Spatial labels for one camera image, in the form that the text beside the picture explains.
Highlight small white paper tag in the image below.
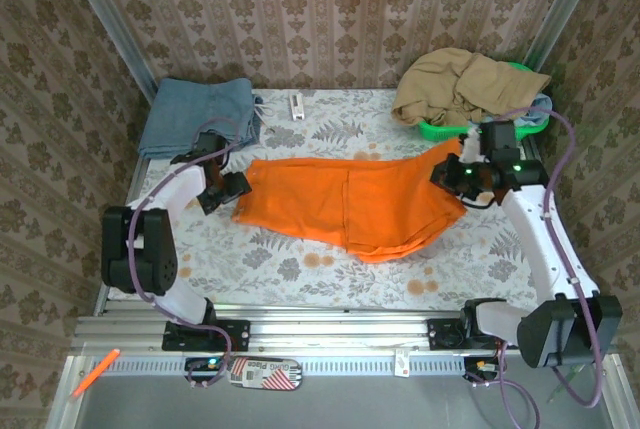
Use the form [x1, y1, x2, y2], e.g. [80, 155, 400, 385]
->
[393, 348, 412, 379]

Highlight folded blue trousers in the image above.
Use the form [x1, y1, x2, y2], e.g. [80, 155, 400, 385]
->
[138, 77, 275, 159]

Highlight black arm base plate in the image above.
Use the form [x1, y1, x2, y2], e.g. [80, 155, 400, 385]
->
[162, 318, 251, 353]
[426, 317, 471, 350]

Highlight aluminium frame post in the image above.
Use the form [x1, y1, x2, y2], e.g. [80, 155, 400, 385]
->
[522, 0, 609, 75]
[57, 0, 161, 103]

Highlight green pen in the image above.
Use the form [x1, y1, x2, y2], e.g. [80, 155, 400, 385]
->
[548, 366, 584, 403]

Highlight white slotted cable duct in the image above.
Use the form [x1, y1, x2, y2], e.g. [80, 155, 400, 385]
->
[107, 356, 469, 378]

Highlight orange trousers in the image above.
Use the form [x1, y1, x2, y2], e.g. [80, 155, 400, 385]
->
[231, 137, 469, 264]

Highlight aluminium mounting rail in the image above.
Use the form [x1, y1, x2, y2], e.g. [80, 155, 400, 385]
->
[74, 301, 616, 355]

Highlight light blue garment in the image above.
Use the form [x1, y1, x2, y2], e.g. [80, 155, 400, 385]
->
[467, 92, 554, 129]

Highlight red striped sticker label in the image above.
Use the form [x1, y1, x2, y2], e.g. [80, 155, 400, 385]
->
[227, 356, 305, 393]

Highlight beige trousers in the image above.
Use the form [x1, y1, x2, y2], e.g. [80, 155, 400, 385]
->
[390, 47, 552, 129]

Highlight orange pen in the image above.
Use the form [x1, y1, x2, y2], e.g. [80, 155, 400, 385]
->
[72, 347, 122, 399]

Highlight floral tablecloth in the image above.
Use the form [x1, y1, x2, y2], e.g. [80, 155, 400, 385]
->
[107, 87, 571, 310]

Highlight green plastic basket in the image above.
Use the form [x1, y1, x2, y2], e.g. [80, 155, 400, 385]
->
[417, 61, 551, 144]

